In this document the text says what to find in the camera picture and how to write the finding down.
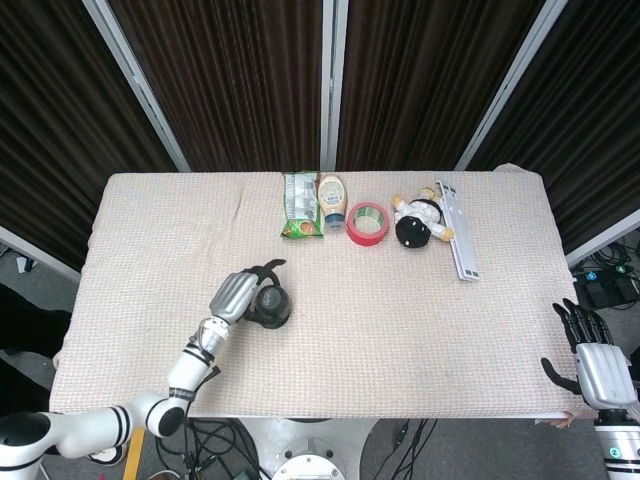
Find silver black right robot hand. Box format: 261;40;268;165
539;297;639;412

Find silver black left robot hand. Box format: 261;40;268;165
207;258;289;326

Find black round jar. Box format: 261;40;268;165
252;281;294;330

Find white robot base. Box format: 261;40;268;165
234;417;376;480

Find black device with green lights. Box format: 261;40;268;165
572;264;640;310

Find green snack bag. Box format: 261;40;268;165
279;171;324;240

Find red tape roll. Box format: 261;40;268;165
346;201;391;248

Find cream squeeze sauce bottle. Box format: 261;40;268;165
316;173;348;234

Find beige woven tablecloth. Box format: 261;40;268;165
48;163;584;420

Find grey metal folding stand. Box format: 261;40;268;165
434;179;483;284

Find yellow floor tape strip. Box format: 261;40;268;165
122;427;147;480

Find black white plush doll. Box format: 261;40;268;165
390;186;456;250

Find white black sneaker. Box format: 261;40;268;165
87;443;129;465

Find black trousers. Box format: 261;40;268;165
0;283;75;417

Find dark brown curtain panel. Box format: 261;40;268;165
335;0;547;172
0;0;180;271
468;0;640;252
107;0;326;172

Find grey partition rail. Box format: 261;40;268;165
564;207;640;267
0;224;82;285

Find black cable bundle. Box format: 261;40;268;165
154;418;264;480

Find grey partition post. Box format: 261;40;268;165
453;0;570;171
319;0;350;171
82;0;192;174

